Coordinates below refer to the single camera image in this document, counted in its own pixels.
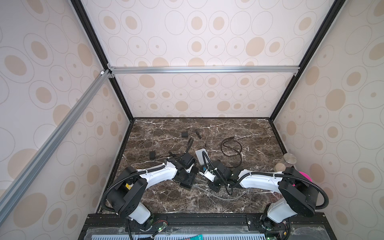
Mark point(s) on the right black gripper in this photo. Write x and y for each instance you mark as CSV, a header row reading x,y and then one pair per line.
x,y
212,187

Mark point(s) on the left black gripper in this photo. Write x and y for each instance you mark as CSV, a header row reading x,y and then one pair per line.
x,y
190,181

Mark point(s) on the white network switch box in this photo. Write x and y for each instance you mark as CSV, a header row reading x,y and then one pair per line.
x,y
199,154

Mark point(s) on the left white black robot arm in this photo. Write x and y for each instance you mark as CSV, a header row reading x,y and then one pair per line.
x,y
124,196

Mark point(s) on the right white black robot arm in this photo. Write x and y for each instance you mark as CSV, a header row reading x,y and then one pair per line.
x,y
300,195

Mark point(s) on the pink funnel cup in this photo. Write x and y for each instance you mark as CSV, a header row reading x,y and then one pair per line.
x,y
304,175

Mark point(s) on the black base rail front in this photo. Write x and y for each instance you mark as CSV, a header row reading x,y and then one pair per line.
x,y
206,227

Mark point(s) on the horizontal aluminium rail back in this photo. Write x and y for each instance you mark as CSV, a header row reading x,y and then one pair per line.
x,y
204,70

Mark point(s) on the diagonal aluminium rail left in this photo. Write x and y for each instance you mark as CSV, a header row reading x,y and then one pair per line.
x,y
32,169

